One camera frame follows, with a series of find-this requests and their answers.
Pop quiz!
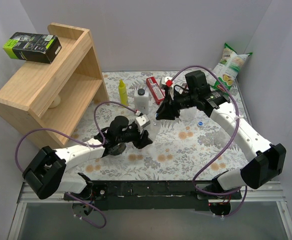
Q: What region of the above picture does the cream object under shelf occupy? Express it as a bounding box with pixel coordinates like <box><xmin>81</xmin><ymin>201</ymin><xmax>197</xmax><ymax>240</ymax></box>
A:
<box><xmin>49</xmin><ymin>95</ymin><xmax>61</xmax><ymax>109</ymax></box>

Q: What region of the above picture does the black green box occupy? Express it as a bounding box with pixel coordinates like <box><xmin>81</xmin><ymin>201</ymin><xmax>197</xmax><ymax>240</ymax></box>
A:
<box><xmin>2</xmin><ymin>32</ymin><xmax>62</xmax><ymax>64</ymax></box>

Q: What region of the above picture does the red toothpaste box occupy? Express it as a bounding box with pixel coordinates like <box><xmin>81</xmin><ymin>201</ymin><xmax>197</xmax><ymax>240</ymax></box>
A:
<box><xmin>146</xmin><ymin>76</ymin><xmax>165</xmax><ymax>105</ymax></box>

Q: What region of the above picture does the yellow squeeze bottle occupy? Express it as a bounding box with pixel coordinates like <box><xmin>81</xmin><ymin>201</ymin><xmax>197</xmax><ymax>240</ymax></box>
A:
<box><xmin>118</xmin><ymin>79</ymin><xmax>129</xmax><ymax>106</ymax></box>

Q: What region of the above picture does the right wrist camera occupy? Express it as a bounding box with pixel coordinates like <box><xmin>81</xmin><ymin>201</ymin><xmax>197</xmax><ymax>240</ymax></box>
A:
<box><xmin>159</xmin><ymin>76</ymin><xmax>174</xmax><ymax>96</ymax></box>

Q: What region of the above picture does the green chips bag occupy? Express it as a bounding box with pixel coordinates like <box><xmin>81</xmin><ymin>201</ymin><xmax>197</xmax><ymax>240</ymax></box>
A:
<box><xmin>212</xmin><ymin>43</ymin><xmax>253</xmax><ymax>90</ymax></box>

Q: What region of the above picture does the floral table mat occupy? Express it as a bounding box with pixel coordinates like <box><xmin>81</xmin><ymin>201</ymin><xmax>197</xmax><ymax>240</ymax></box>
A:
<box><xmin>69</xmin><ymin>71</ymin><xmax>247</xmax><ymax>181</ymax></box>

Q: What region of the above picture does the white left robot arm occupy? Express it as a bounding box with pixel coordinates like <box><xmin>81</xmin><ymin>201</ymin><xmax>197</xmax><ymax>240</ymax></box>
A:
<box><xmin>22</xmin><ymin>115</ymin><xmax>152</xmax><ymax>200</ymax></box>

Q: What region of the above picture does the wooden shelf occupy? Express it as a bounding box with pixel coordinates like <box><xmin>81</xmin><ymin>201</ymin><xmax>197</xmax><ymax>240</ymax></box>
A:
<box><xmin>0</xmin><ymin>23</ymin><xmax>109</xmax><ymax>149</ymax></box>

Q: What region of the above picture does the clear plastic bottle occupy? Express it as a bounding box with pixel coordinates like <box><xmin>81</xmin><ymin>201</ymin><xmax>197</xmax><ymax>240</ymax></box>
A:
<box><xmin>150</xmin><ymin>118</ymin><xmax>167</xmax><ymax>141</ymax></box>
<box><xmin>182</xmin><ymin>107</ymin><xmax>200</xmax><ymax>125</ymax></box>
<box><xmin>214</xmin><ymin>131</ymin><xmax>231</xmax><ymax>150</ymax></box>

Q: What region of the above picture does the white bottle black cap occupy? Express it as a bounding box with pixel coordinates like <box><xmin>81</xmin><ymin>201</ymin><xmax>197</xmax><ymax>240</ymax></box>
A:
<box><xmin>134</xmin><ymin>88</ymin><xmax>149</xmax><ymax>115</ymax></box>

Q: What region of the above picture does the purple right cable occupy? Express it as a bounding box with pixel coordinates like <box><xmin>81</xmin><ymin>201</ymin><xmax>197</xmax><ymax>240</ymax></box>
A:
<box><xmin>170</xmin><ymin>65</ymin><xmax>248</xmax><ymax>217</ymax></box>

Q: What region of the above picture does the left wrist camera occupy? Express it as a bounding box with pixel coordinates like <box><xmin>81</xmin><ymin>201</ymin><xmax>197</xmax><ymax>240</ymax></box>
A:
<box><xmin>134</xmin><ymin>110</ymin><xmax>150</xmax><ymax>132</ymax></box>

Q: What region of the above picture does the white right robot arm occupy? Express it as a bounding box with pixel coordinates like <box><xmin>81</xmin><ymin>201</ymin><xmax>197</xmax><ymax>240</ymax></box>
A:
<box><xmin>156</xmin><ymin>70</ymin><xmax>287</xmax><ymax>199</ymax></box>

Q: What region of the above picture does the purple cable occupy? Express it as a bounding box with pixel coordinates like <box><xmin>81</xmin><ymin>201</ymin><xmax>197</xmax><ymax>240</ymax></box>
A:
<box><xmin>170</xmin><ymin>65</ymin><xmax>248</xmax><ymax>217</ymax></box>
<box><xmin>14</xmin><ymin>101</ymin><xmax>140</xmax><ymax>229</ymax></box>

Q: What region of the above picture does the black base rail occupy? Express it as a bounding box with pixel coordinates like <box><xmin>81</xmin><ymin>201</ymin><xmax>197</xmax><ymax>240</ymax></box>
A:
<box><xmin>63</xmin><ymin>179</ymin><xmax>243</xmax><ymax>212</ymax></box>

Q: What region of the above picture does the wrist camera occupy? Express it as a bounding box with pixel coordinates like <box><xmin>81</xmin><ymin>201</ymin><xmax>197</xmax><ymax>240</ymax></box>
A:
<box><xmin>134</xmin><ymin>110</ymin><xmax>150</xmax><ymax>132</ymax></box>
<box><xmin>159</xmin><ymin>76</ymin><xmax>174</xmax><ymax>96</ymax></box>

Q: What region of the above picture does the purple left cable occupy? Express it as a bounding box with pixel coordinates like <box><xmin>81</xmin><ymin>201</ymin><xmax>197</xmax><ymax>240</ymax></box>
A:
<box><xmin>14</xmin><ymin>101</ymin><xmax>140</xmax><ymax>229</ymax></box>

